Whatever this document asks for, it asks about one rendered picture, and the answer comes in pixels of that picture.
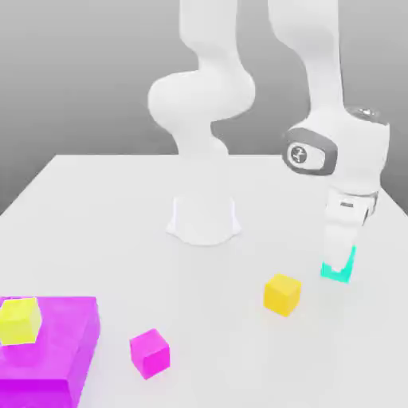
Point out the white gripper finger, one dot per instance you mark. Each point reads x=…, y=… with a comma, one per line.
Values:
x=339, y=245

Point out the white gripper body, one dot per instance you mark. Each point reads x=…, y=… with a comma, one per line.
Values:
x=342, y=215

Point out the small cyan cube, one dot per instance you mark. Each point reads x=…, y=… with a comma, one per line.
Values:
x=348, y=271

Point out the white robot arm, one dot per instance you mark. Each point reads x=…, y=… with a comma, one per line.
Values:
x=204, y=102

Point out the small orange cube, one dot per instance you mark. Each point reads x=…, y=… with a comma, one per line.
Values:
x=282, y=295

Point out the small magenta cube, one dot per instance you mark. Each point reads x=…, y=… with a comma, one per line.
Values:
x=149, y=353

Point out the small yellow cube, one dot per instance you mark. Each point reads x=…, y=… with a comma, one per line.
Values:
x=18, y=322

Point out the large magenta box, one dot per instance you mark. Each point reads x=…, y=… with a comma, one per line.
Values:
x=60, y=350

